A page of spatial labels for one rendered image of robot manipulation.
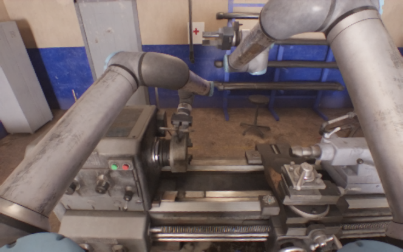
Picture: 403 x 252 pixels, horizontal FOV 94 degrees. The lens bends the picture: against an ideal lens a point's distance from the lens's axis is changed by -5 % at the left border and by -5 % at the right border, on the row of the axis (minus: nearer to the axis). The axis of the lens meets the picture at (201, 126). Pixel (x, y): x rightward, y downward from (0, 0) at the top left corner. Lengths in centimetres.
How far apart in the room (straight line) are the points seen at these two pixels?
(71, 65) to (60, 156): 444
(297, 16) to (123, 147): 89
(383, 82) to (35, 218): 71
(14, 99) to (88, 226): 332
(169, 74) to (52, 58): 451
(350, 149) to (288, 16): 111
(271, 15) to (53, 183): 64
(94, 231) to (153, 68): 106
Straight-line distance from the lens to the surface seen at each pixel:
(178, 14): 405
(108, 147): 109
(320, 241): 131
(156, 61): 67
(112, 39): 435
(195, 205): 133
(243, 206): 135
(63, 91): 526
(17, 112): 455
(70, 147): 53
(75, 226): 149
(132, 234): 135
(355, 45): 55
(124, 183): 117
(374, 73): 52
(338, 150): 148
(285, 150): 182
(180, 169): 124
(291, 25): 58
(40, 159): 53
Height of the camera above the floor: 189
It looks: 30 degrees down
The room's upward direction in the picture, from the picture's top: straight up
